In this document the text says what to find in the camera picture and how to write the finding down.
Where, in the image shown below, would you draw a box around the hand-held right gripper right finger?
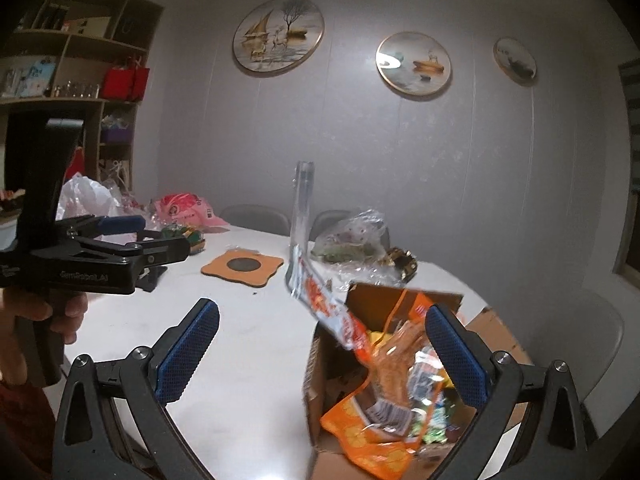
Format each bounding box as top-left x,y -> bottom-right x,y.
424,304 -> 601,480

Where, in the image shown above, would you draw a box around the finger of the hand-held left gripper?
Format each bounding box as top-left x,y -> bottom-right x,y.
54,214 -> 147,242
75,234 -> 192,267

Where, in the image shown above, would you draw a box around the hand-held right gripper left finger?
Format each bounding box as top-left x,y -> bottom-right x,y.
52,297 -> 221,480

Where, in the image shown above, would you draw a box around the brown cardboard box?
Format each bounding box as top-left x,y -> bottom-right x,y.
302,282 -> 533,480

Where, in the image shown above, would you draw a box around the orange silver snack packet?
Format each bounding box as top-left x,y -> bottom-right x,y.
284,242 -> 443,441

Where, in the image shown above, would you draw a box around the person's left forearm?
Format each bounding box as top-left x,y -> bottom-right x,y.
0,380 -> 56,480

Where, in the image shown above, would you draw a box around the person's left hand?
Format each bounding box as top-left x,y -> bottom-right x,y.
0,287 -> 90,386

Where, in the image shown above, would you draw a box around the green snack package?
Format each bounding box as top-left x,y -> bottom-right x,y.
160,224 -> 207,253

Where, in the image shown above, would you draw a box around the white plastic bag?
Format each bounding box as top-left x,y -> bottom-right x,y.
56,172 -> 123,221

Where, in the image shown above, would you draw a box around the pink plastic bag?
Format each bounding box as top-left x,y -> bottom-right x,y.
152,191 -> 231,233

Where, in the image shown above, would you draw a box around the orange cork coaster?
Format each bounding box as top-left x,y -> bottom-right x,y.
201,249 -> 285,288

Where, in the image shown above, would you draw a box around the green white snack packet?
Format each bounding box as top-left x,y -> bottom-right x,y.
420,400 -> 471,446

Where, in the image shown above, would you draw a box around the purple box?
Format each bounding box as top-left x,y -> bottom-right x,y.
100,127 -> 133,146

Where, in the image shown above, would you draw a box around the row of small glasses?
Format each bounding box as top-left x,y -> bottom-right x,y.
52,82 -> 99,99

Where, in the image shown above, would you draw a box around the gold wrapped candy box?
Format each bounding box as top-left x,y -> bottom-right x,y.
385,246 -> 418,281

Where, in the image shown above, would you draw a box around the red gift bag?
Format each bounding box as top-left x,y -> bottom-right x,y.
132,55 -> 151,102
102,55 -> 135,102

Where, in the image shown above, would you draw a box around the crumpled clear wrappers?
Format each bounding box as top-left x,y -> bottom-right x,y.
320,260 -> 401,291

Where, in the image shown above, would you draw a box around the wooden shelf unit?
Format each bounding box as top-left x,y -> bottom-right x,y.
0,0 -> 166,196

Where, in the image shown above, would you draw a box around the clear plastic film roll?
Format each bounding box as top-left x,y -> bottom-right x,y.
289,161 -> 316,261

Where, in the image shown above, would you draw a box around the clear bag with green food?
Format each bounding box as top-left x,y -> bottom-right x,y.
309,207 -> 391,266

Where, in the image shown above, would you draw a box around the large round wall plate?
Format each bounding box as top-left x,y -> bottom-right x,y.
232,0 -> 326,78

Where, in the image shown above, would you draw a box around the medium round wall plate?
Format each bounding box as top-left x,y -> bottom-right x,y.
375,31 -> 452,98

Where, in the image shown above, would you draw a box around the small round wall plate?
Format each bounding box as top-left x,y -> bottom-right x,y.
493,36 -> 538,86

